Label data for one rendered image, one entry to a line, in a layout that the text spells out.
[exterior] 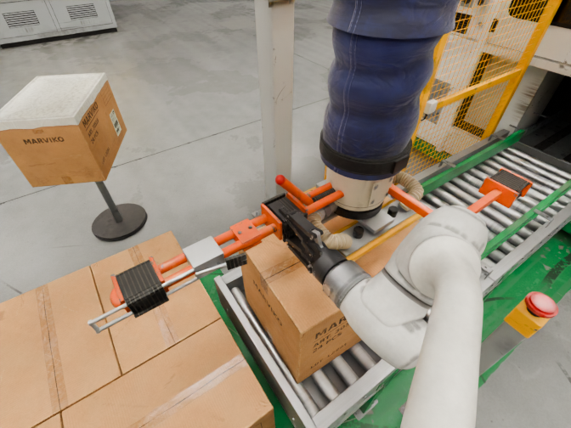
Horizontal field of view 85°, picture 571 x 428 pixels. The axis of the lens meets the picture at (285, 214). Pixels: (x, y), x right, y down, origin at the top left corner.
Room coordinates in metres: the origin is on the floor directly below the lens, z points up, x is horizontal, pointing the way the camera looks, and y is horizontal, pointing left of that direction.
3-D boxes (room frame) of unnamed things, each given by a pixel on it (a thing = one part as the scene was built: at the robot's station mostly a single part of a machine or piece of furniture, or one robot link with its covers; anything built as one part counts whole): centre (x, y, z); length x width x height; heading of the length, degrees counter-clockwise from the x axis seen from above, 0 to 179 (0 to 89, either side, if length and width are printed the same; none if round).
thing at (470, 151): (1.43, -0.68, 0.50); 2.31 x 0.05 x 0.19; 124
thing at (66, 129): (1.71, 1.29, 0.82); 0.60 x 0.40 x 0.40; 9
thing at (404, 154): (0.69, -0.20, 1.33); 0.23 x 0.23 x 0.04
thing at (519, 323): (0.41, -0.65, 0.50); 0.07 x 0.07 x 1.00; 34
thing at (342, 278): (0.36, -0.12, 1.21); 0.09 x 0.06 x 0.09; 126
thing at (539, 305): (0.41, -0.65, 1.02); 0.07 x 0.07 x 0.04
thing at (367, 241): (0.62, -0.26, 1.11); 0.34 x 0.10 x 0.05; 125
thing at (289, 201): (0.55, 0.00, 1.21); 0.10 x 0.08 x 0.06; 35
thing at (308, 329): (0.70, -0.19, 0.75); 0.60 x 0.40 x 0.40; 122
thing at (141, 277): (0.35, 0.29, 1.21); 0.08 x 0.07 x 0.05; 125
